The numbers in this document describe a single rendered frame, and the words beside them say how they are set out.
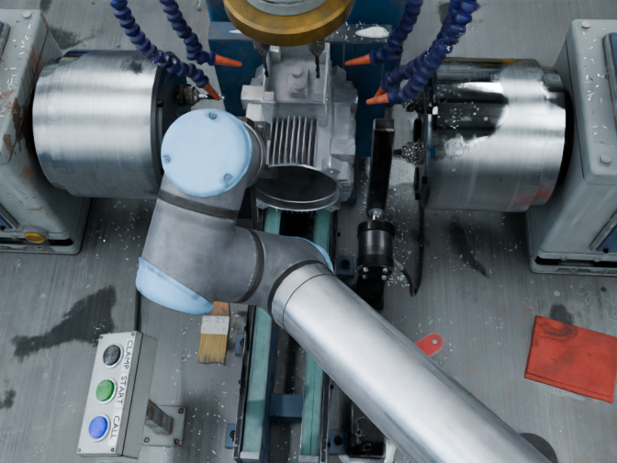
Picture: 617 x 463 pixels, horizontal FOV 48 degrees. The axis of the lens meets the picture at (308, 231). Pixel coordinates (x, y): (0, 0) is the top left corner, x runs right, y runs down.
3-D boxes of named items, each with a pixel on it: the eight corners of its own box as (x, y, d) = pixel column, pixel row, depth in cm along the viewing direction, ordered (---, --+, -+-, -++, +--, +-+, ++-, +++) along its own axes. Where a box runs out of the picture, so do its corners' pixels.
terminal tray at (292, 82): (270, 69, 118) (266, 40, 111) (332, 71, 117) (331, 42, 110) (263, 128, 112) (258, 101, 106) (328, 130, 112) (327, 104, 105)
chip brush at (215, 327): (211, 259, 133) (210, 257, 132) (237, 260, 132) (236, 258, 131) (196, 364, 124) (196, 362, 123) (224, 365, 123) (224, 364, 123)
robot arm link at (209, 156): (144, 187, 71) (170, 93, 70) (175, 186, 83) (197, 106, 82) (231, 213, 70) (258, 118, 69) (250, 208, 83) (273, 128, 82)
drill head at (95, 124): (35, 106, 136) (-25, 15, 113) (218, 110, 134) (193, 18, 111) (4, 218, 125) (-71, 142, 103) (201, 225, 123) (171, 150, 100)
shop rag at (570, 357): (620, 338, 123) (622, 337, 122) (611, 403, 118) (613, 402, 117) (535, 315, 125) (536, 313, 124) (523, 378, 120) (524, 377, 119)
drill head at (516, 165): (372, 114, 132) (378, 22, 109) (590, 119, 129) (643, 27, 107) (368, 231, 121) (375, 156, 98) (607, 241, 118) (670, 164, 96)
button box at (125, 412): (121, 343, 105) (97, 333, 100) (159, 339, 102) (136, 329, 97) (99, 460, 97) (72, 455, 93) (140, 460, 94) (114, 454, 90)
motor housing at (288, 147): (255, 120, 132) (243, 54, 115) (354, 124, 130) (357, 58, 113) (244, 213, 123) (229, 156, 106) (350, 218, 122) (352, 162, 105)
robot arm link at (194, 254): (241, 323, 78) (272, 219, 77) (151, 316, 70) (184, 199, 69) (201, 297, 85) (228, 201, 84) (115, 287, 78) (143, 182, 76)
